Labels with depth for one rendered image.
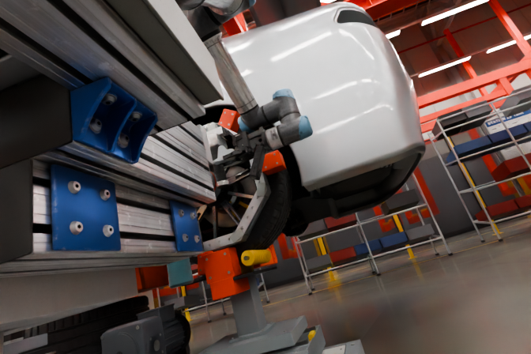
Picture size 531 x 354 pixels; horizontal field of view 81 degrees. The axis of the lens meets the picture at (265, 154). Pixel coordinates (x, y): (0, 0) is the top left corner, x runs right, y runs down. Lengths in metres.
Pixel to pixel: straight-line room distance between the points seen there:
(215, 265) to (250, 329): 0.32
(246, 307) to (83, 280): 1.00
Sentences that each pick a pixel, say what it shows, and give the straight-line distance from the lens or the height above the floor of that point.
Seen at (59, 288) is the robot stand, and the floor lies 0.49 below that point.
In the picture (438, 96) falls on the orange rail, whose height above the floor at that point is 3.07.
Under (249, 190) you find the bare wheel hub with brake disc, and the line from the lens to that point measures 1.56.
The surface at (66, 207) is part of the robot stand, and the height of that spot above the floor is 0.55.
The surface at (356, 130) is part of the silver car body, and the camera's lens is 1.43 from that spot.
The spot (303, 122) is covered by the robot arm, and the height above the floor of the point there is 0.85.
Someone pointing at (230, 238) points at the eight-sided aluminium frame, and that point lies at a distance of 1.32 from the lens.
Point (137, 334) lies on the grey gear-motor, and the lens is 1.26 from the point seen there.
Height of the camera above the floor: 0.44
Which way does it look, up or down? 20 degrees up
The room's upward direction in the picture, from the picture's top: 16 degrees counter-clockwise
